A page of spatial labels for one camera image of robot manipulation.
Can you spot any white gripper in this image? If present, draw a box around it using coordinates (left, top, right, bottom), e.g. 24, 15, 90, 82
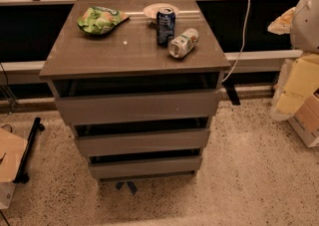
270, 53, 319, 120

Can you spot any grey top drawer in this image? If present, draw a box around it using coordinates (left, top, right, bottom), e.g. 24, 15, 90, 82
55, 91, 220, 125

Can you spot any grey drawer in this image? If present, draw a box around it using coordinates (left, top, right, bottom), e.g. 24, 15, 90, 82
55, 91, 220, 125
75, 128, 210, 156
88, 155, 202, 179

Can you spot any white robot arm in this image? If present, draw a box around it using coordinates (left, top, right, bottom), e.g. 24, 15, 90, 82
267, 0, 319, 120

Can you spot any grey bottom drawer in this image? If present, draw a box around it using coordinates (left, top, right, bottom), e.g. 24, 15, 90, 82
88, 155, 202, 179

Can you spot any grey drawer cabinet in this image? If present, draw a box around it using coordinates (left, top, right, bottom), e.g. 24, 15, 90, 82
39, 0, 231, 183

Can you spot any grey middle drawer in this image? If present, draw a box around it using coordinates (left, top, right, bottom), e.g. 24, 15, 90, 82
75, 128, 210, 156

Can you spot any silver lying soda can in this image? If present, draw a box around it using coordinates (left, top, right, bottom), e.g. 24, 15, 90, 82
168, 28, 199, 59

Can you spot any blue upright soda can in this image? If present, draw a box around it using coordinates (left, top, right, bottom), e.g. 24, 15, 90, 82
157, 7, 175, 47

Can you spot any white plate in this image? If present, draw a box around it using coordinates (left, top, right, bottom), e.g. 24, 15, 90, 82
144, 3, 179, 20

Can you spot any blue tape cross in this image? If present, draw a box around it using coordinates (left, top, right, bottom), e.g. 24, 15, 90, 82
115, 180, 139, 196

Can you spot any green chip bag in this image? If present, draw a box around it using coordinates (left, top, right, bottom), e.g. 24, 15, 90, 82
77, 6, 130, 35

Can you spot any black stand bar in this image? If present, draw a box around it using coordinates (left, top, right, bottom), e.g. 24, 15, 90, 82
13, 117, 45, 183

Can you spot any white cable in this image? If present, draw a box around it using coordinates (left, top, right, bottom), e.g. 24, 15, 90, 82
221, 0, 251, 84

